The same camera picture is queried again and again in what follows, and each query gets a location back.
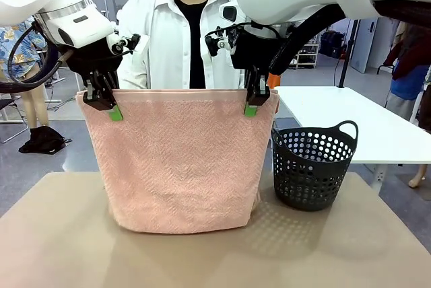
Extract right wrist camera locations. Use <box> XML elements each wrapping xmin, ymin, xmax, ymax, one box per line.
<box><xmin>204</xmin><ymin>25</ymin><xmax>237</xmax><ymax>57</ymax></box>

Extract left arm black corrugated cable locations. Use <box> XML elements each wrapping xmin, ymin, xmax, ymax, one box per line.
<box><xmin>0</xmin><ymin>20</ymin><xmax>73</xmax><ymax>94</ymax></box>

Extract low white shoe shelf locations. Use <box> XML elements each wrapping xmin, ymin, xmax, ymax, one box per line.
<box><xmin>289</xmin><ymin>42</ymin><xmax>320</xmax><ymax>69</ymax></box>

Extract person in white shirt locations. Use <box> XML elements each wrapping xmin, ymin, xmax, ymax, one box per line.
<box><xmin>116</xmin><ymin>0</ymin><xmax>250</xmax><ymax>90</ymax></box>

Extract beige mannequin with cap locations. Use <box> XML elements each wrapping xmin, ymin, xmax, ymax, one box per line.
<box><xmin>0</xmin><ymin>18</ymin><xmax>51</xmax><ymax>130</ymax></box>

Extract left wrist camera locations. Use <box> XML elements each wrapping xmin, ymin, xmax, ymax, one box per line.
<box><xmin>107</xmin><ymin>32</ymin><xmax>141</xmax><ymax>56</ymax></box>

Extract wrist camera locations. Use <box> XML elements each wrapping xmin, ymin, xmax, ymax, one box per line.
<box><xmin>204</xmin><ymin>25</ymin><xmax>237</xmax><ymax>57</ymax></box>
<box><xmin>107</xmin><ymin>32</ymin><xmax>141</xmax><ymax>56</ymax></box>

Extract dark grey perforated laundry basket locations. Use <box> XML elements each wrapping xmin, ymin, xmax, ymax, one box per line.
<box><xmin>271</xmin><ymin>120</ymin><xmax>360</xmax><ymax>212</ymax></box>

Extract clothes rack with garments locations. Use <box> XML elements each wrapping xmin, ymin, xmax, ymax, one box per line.
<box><xmin>376</xmin><ymin>17</ymin><xmax>431</xmax><ymax>131</ymax></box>

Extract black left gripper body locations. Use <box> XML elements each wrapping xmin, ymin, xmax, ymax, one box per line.
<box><xmin>65</xmin><ymin>37</ymin><xmax>124</xmax><ymax>77</ymax></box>

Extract black folding chair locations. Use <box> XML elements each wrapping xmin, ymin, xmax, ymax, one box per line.
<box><xmin>0</xmin><ymin>98</ymin><xmax>30</xmax><ymax>144</ymax></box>

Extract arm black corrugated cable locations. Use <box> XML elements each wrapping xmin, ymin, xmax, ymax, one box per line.
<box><xmin>0</xmin><ymin>20</ymin><xmax>73</xmax><ymax>94</ymax></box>
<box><xmin>268</xmin><ymin>4</ymin><xmax>347</xmax><ymax>76</ymax></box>

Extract beige mannequin leg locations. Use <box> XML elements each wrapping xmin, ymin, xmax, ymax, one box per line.
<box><xmin>408</xmin><ymin>163</ymin><xmax>428</xmax><ymax>189</ymax></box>

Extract black clothes pile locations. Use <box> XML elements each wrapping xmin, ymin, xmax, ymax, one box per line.
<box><xmin>18</xmin><ymin>125</ymin><xmax>72</xmax><ymax>155</ymax></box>

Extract grey open door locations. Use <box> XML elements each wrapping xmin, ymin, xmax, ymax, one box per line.
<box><xmin>352</xmin><ymin>17</ymin><xmax>385</xmax><ymax>73</ymax></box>

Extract large white table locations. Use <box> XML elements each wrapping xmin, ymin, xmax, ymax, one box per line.
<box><xmin>274</xmin><ymin>85</ymin><xmax>431</xmax><ymax>191</ymax></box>

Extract black bags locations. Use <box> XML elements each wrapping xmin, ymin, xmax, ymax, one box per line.
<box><xmin>319</xmin><ymin>31</ymin><xmax>347</xmax><ymax>59</ymax></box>

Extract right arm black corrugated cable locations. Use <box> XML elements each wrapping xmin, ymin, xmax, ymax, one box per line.
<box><xmin>268</xmin><ymin>4</ymin><xmax>347</xmax><ymax>76</ymax></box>

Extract pink terry towel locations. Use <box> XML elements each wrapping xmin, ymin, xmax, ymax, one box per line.
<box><xmin>75</xmin><ymin>88</ymin><xmax>280</xmax><ymax>235</ymax></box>

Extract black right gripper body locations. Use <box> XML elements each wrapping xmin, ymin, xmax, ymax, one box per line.
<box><xmin>230</xmin><ymin>30</ymin><xmax>281</xmax><ymax>76</ymax></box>

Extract blue floral shirt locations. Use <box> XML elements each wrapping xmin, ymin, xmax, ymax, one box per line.
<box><xmin>0</xmin><ymin>20</ymin><xmax>48</xmax><ymax>79</ymax></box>

